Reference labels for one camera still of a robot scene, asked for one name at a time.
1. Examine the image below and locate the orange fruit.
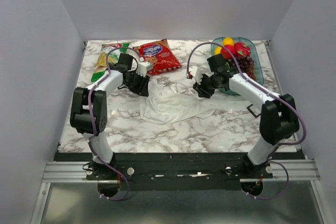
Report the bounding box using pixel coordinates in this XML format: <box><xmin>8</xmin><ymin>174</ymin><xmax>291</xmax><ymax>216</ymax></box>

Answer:
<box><xmin>223</xmin><ymin>37</ymin><xmax>235</xmax><ymax>47</ymax></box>

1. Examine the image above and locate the red snack bag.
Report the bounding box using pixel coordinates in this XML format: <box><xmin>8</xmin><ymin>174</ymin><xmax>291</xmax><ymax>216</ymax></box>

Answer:
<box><xmin>133</xmin><ymin>39</ymin><xmax>182</xmax><ymax>75</ymax></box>

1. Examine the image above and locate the aluminium rail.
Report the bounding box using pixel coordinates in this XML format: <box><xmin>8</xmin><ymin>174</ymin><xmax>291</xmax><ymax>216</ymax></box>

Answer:
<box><xmin>42</xmin><ymin>159</ymin><xmax>321</xmax><ymax>183</ymax></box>

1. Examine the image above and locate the black square frame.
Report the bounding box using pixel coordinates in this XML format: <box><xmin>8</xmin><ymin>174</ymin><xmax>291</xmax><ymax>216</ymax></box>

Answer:
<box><xmin>247</xmin><ymin>104</ymin><xmax>261</xmax><ymax>118</ymax></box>

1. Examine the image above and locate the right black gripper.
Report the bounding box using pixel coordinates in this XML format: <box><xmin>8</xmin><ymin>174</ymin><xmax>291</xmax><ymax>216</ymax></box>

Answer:
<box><xmin>193</xmin><ymin>72</ymin><xmax>219</xmax><ymax>99</ymax></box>

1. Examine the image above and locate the pink dragon fruit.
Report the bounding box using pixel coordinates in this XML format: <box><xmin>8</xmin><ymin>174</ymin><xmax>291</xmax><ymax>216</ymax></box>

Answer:
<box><xmin>234</xmin><ymin>42</ymin><xmax>251</xmax><ymax>58</ymax></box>

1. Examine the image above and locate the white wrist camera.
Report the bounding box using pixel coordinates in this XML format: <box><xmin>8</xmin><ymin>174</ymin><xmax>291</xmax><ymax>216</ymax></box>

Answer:
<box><xmin>136</xmin><ymin>61</ymin><xmax>153</xmax><ymax>77</ymax></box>
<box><xmin>186</xmin><ymin>67</ymin><xmax>202</xmax><ymax>84</ymax></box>

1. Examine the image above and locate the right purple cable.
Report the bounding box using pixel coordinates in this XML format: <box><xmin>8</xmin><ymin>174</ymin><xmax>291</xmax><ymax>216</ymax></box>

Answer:
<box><xmin>186</xmin><ymin>41</ymin><xmax>308</xmax><ymax>200</ymax></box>

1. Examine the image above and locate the green chips bag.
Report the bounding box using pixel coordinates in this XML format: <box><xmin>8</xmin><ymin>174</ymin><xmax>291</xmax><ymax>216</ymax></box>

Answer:
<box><xmin>90</xmin><ymin>42</ymin><xmax>131</xmax><ymax>83</ymax></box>

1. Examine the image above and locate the white garment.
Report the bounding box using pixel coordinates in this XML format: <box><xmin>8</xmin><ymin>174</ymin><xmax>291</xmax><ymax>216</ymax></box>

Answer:
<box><xmin>139</xmin><ymin>79</ymin><xmax>215</xmax><ymax>125</ymax></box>

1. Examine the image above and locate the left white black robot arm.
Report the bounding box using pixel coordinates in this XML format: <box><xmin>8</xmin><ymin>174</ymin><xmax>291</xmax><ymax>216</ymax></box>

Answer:
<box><xmin>70</xmin><ymin>53</ymin><xmax>153</xmax><ymax>179</ymax></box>

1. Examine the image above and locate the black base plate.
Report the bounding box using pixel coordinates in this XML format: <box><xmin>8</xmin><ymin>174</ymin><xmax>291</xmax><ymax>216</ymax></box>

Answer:
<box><xmin>53</xmin><ymin>152</ymin><xmax>305</xmax><ymax>198</ymax></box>

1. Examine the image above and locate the red apple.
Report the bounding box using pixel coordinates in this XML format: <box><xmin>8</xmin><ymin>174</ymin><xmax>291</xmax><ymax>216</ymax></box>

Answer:
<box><xmin>221</xmin><ymin>45</ymin><xmax>236</xmax><ymax>60</ymax></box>

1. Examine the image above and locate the teal plastic fruit basket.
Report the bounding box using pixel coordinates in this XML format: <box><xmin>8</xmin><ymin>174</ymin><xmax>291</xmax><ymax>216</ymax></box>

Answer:
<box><xmin>213</xmin><ymin>37</ymin><xmax>264</xmax><ymax>85</ymax></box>

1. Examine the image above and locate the yellow lemon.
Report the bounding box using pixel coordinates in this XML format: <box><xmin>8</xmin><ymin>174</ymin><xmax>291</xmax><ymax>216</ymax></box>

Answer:
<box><xmin>213</xmin><ymin>47</ymin><xmax>222</xmax><ymax>55</ymax></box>

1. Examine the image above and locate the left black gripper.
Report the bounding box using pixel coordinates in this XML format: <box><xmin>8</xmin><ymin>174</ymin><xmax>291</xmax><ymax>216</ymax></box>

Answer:
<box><xmin>124</xmin><ymin>71</ymin><xmax>150</xmax><ymax>97</ymax></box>

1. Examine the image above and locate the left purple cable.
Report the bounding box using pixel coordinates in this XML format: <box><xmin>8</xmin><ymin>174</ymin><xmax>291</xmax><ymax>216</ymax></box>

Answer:
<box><xmin>88</xmin><ymin>47</ymin><xmax>142</xmax><ymax>201</ymax></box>

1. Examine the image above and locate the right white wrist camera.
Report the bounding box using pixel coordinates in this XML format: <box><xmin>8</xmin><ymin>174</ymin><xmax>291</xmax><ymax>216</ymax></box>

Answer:
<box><xmin>186</xmin><ymin>67</ymin><xmax>202</xmax><ymax>84</ymax></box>

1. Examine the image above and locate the dark grape bunch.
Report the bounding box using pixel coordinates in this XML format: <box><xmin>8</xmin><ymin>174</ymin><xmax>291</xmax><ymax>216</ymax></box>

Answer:
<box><xmin>236</xmin><ymin>57</ymin><xmax>256</xmax><ymax>80</ymax></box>

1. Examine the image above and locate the purple cable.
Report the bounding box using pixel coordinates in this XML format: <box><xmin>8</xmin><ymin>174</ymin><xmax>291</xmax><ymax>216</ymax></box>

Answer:
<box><xmin>88</xmin><ymin>47</ymin><xmax>142</xmax><ymax>201</ymax></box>
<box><xmin>186</xmin><ymin>41</ymin><xmax>308</xmax><ymax>200</ymax></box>

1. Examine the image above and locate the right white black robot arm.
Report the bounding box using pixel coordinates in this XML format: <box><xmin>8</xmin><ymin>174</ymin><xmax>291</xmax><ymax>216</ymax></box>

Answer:
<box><xmin>187</xmin><ymin>55</ymin><xmax>300</xmax><ymax>178</ymax></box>

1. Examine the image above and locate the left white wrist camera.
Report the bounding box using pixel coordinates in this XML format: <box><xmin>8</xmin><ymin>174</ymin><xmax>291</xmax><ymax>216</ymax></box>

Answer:
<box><xmin>136</xmin><ymin>61</ymin><xmax>153</xmax><ymax>77</ymax></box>

